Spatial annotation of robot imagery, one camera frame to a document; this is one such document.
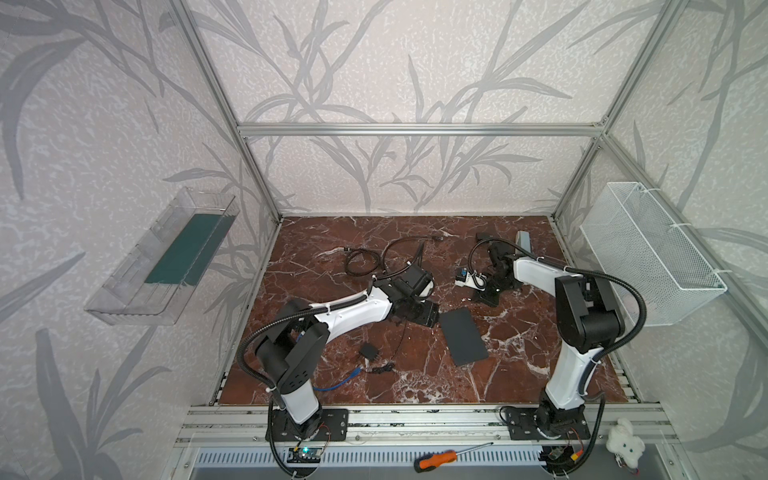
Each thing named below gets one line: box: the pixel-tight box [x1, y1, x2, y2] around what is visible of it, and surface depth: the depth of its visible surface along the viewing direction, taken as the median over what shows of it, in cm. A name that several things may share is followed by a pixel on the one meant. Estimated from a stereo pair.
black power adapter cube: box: [360, 343, 379, 361], surface depth 86 cm
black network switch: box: [439, 307, 489, 367], surface depth 90 cm
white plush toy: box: [606, 418, 645, 469], surface depth 70 cm
